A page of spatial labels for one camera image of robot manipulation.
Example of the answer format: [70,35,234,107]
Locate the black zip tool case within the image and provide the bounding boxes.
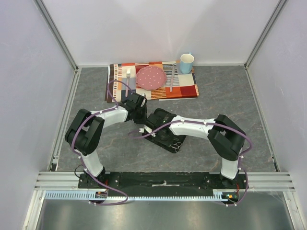
[142,108,187,153]

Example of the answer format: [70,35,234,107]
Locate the silver straight scissors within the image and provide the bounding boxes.
[170,142,182,153]

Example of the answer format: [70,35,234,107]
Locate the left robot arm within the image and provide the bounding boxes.
[65,92,147,188]

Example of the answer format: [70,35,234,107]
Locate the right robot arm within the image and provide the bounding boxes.
[141,113,246,189]

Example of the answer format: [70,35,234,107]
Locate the pink dotted plate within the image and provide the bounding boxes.
[136,66,167,91]

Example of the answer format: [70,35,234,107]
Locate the colourful patchwork placemat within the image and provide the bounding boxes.
[105,61,199,103]

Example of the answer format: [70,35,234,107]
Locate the light blue mug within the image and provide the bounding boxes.
[179,52,194,74]

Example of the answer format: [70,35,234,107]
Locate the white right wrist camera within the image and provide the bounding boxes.
[139,125,156,137]

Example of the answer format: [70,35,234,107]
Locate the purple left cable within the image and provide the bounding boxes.
[71,80,135,207]

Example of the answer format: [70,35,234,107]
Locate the purple cable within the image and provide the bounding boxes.
[71,80,135,207]
[128,119,254,208]

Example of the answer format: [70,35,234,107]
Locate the pink handled fork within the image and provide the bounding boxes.
[125,68,131,97]

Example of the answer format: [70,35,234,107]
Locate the pink handled knife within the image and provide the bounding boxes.
[169,64,175,92]

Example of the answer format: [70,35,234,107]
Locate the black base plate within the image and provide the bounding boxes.
[78,172,247,193]

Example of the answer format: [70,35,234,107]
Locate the light blue cable duct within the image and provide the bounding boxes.
[45,190,228,201]

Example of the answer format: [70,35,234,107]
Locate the aluminium frame rail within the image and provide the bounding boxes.
[35,172,295,191]

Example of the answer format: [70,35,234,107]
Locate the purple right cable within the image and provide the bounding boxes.
[128,119,254,208]

